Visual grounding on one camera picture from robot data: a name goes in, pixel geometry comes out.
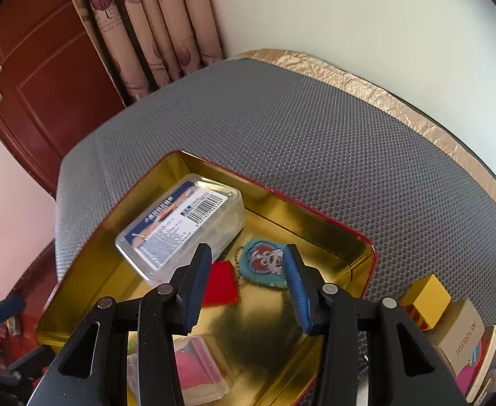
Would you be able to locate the brown cardboard box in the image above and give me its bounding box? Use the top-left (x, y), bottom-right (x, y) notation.
top-left (425, 299), bottom-right (485, 376)

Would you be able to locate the wooden rectangular block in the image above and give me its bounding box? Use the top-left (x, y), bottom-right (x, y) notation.
top-left (466, 325), bottom-right (496, 404)

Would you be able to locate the red wooden block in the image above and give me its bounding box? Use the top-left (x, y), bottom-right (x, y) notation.
top-left (202, 261), bottom-right (240, 307)

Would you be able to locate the pink eraser block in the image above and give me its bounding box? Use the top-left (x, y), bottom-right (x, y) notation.
top-left (455, 365), bottom-right (478, 397)

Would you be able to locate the dark red wooden door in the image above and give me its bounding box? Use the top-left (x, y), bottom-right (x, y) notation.
top-left (0, 0), bottom-right (124, 194)

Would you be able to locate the beige patterned curtain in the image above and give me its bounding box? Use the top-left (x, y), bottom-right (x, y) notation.
top-left (71, 0), bottom-right (224, 105)

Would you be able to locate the red gold tin box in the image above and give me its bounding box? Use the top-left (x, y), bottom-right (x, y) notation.
top-left (30, 151), bottom-right (377, 405)

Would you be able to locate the gold satin tablecloth edge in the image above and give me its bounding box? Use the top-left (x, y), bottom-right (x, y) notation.
top-left (225, 48), bottom-right (496, 234)

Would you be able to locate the yellow striped cube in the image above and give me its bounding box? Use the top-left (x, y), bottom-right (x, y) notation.
top-left (399, 274), bottom-right (451, 331)

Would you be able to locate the teal cartoon keychain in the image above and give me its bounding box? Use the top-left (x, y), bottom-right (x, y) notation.
top-left (238, 239), bottom-right (287, 289)

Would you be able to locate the clear box with red card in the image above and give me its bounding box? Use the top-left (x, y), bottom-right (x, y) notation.
top-left (127, 334), bottom-right (232, 406)

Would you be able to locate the grey honeycomb table mat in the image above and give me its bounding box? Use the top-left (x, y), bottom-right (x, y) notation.
top-left (55, 58), bottom-right (496, 390)

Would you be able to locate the clear box with blue label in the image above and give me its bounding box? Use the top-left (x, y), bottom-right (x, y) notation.
top-left (115, 173), bottom-right (245, 287)

